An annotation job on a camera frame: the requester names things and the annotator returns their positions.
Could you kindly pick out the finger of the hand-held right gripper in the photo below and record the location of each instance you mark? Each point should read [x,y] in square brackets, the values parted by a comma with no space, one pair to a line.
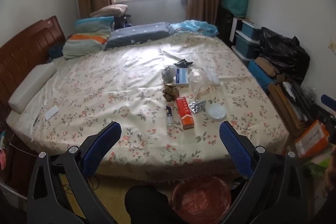
[331,127]
[329,101]

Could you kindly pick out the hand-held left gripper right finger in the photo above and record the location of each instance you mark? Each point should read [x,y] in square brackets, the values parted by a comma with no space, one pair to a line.
[236,150]

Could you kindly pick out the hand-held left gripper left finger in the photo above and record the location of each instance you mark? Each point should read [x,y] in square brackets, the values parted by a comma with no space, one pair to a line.
[103,149]

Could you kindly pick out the red lined trash bin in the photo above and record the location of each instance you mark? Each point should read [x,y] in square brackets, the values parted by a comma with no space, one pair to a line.
[202,200]

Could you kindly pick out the clear printed steel wool bag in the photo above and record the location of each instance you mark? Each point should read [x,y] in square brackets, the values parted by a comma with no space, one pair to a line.
[168,74]

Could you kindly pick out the orange white package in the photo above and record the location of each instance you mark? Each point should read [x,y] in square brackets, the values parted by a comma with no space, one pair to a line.
[312,140]

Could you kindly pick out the green plastic bag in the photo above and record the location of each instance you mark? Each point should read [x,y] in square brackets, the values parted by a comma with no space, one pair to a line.
[316,165]

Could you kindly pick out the white round lid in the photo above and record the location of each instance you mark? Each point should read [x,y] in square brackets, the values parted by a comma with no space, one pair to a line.
[216,112]

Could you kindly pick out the large flat cardboard box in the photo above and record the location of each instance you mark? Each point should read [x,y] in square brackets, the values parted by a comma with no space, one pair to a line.
[286,106]

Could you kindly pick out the silver pill blister pack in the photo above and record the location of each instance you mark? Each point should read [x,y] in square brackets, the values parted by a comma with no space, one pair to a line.
[197,106]

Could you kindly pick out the red medicine box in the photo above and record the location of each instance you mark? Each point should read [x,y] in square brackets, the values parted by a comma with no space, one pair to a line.
[185,113]

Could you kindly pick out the white card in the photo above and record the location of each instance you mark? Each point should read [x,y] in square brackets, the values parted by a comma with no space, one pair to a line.
[51,112]

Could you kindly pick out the black plastic bag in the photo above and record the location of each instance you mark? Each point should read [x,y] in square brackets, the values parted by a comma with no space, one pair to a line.
[283,53]

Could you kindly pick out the floral bedsheet bed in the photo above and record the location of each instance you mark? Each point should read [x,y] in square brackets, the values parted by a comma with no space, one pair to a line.
[110,82]

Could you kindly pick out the person's black trouser leg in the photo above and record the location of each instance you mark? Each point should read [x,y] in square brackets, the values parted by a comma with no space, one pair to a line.
[147,205]

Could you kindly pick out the small cardboard box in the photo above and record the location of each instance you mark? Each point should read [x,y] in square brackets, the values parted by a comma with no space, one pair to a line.
[266,65]

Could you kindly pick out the small glass bottle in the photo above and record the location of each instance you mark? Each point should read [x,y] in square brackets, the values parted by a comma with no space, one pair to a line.
[169,117]

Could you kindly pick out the blue flat box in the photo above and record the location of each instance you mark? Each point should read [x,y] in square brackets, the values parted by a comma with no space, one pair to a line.
[260,75]

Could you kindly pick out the clear crumpled plastic bag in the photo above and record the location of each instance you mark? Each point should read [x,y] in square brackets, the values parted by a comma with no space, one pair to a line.
[199,82]

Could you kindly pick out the brown crumpled paper ball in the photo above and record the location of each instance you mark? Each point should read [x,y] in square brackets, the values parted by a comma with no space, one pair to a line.
[170,92]

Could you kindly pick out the white blue medicine box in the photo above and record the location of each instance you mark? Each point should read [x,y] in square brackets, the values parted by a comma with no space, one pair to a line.
[182,77]

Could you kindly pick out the white foam pillow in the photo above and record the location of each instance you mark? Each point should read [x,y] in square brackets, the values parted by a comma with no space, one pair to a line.
[31,87]

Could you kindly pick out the pink cloth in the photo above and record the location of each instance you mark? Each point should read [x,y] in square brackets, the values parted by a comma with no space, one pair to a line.
[2,157]

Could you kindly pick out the black snack wrapper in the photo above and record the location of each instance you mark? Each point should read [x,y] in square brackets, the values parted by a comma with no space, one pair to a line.
[183,63]

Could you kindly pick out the orange green striped pillow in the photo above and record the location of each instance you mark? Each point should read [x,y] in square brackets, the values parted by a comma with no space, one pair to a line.
[84,44]

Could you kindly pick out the dark blue cloth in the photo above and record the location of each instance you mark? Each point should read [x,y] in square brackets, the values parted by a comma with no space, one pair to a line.
[55,52]

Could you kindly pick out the grey-blue triangle print pillow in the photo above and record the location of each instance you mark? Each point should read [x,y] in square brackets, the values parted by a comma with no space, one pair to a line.
[136,33]

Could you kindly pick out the brown wooden headboard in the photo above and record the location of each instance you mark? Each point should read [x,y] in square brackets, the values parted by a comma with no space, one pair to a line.
[23,56]

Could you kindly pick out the teal blue pillow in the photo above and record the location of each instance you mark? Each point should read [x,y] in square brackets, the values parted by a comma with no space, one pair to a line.
[93,24]

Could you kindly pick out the dark chair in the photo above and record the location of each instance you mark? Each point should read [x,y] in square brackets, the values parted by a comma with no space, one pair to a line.
[122,21]

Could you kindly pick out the light blue blanket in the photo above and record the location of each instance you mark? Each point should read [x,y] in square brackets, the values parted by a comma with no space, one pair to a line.
[194,27]

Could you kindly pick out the teal fabric bag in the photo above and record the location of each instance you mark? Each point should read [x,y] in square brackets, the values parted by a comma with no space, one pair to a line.
[235,3]

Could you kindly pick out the beige folded blanket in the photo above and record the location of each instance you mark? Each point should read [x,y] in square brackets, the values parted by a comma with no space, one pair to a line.
[110,10]

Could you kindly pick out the wall socket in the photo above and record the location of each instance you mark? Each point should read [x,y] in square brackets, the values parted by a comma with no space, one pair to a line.
[332,46]

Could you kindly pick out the white shelf frame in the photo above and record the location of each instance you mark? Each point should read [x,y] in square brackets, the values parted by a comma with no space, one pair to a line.
[232,29]

